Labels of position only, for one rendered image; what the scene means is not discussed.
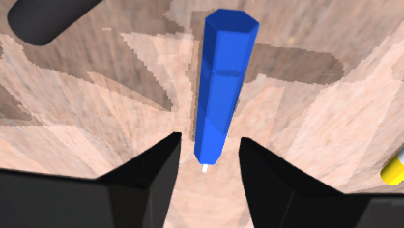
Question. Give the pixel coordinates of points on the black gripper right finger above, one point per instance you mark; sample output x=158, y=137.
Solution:
x=280, y=195

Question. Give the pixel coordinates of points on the grey marker pen with blue cap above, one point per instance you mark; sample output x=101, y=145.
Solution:
x=38, y=22

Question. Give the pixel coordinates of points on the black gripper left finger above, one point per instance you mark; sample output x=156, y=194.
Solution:
x=136, y=194

